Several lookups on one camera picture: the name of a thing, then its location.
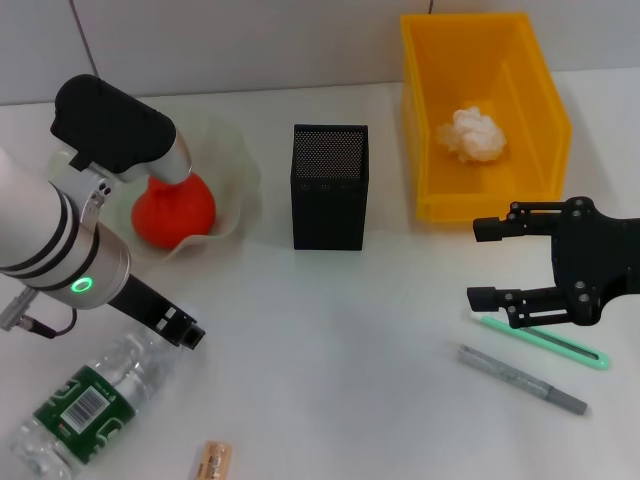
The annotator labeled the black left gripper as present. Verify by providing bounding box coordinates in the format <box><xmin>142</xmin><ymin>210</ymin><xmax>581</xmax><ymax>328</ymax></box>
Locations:
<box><xmin>106</xmin><ymin>273</ymin><xmax>208</xmax><ymax>350</ymax></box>

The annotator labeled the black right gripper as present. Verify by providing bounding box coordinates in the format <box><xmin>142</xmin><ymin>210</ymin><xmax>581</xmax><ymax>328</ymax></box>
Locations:
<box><xmin>465</xmin><ymin>196</ymin><xmax>640</xmax><ymax>330</ymax></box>

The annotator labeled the clear green-label water bottle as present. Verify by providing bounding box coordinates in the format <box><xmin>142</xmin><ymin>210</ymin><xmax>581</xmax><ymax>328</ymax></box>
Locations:
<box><xmin>6</xmin><ymin>326</ymin><xmax>195</xmax><ymax>477</ymax></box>

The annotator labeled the white paper ball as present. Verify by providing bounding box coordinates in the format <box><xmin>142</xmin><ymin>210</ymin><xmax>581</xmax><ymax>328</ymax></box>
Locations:
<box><xmin>436</xmin><ymin>105</ymin><xmax>507</xmax><ymax>165</ymax></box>

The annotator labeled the grey marker pen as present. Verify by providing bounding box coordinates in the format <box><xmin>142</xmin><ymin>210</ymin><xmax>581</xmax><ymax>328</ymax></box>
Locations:
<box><xmin>456</xmin><ymin>343</ymin><xmax>589</xmax><ymax>417</ymax></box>

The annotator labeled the mint green utility knife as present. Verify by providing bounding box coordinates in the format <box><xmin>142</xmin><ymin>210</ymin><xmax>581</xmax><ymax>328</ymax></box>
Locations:
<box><xmin>471</xmin><ymin>313</ymin><xmax>613</xmax><ymax>372</ymax></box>

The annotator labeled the black mesh pen holder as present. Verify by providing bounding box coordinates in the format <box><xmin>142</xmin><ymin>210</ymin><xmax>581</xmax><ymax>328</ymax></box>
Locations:
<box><xmin>289</xmin><ymin>123</ymin><xmax>371</xmax><ymax>252</ymax></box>

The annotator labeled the clear wavy glass fruit plate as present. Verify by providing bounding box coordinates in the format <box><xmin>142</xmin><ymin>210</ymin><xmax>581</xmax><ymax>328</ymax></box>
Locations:
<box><xmin>47</xmin><ymin>115</ymin><xmax>265</xmax><ymax>265</ymax></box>

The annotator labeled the small tan wrapped candy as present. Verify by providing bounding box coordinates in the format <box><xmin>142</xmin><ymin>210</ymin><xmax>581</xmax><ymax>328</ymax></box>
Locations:
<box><xmin>195</xmin><ymin>440</ymin><xmax>235</xmax><ymax>480</ymax></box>

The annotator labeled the yellow plastic bin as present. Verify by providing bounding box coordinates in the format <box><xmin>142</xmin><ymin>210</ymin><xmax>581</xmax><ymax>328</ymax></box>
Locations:
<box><xmin>399</xmin><ymin>11</ymin><xmax>574</xmax><ymax>224</ymax></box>

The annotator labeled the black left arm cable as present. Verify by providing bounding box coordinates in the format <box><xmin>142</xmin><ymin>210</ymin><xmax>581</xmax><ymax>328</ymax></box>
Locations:
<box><xmin>0</xmin><ymin>288</ymin><xmax>80</xmax><ymax>340</ymax></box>

